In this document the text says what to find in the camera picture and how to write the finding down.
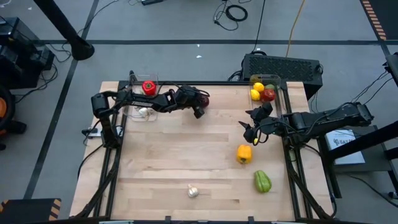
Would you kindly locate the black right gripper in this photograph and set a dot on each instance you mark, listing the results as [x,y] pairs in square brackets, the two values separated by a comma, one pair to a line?
[270,126]

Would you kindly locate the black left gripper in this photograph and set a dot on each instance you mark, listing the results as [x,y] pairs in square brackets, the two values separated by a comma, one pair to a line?
[186,98]

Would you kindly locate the dark red apple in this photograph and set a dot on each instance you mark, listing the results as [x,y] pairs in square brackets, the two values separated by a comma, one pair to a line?
[205,102]

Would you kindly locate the yellow lemon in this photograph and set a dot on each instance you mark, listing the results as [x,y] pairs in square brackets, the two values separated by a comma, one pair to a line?
[255,95]
[258,87]

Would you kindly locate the yellow bell pepper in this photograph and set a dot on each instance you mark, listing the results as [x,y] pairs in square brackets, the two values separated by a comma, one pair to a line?
[244,154]

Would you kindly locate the green lime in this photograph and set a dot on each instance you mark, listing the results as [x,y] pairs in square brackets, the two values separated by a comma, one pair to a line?
[270,86]

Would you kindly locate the red bell pepper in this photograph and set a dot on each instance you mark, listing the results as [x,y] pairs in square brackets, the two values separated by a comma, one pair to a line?
[149,88]

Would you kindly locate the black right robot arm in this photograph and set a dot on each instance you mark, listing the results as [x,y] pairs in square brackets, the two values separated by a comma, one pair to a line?
[329,121]

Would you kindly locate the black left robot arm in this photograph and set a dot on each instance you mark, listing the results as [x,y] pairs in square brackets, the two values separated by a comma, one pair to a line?
[146,101]

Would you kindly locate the clear plastic bin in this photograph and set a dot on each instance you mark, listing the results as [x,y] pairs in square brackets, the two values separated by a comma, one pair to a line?
[273,77]
[136,77]

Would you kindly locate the black perforated computer case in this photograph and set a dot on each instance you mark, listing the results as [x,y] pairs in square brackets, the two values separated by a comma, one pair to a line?
[280,70]

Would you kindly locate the green chayote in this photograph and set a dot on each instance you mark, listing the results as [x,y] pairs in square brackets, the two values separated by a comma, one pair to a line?
[262,181]

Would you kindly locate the black power strip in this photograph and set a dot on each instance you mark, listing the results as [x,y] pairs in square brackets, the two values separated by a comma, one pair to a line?
[152,2]

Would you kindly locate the small black connector box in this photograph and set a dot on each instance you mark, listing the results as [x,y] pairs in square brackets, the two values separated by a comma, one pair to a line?
[91,132]

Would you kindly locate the black metal stand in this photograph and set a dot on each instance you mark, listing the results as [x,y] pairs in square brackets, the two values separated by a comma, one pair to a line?
[367,140]

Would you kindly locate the black stand pole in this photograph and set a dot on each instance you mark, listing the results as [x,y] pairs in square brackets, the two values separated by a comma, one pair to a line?
[59,18]

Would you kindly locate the black mat striped edge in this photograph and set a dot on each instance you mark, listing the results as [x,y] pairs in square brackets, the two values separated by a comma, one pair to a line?
[388,15]

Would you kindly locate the black equipment rack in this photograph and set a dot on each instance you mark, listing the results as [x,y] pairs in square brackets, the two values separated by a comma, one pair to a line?
[18,53]

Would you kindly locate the black and orange wheel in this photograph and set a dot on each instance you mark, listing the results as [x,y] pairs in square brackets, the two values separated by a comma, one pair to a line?
[2,109]

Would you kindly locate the black box hazard stripes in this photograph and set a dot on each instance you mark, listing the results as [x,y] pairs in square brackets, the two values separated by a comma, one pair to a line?
[28,211]

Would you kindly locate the black metal table frame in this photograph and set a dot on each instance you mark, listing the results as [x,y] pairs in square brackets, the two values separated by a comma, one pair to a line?
[233,83]

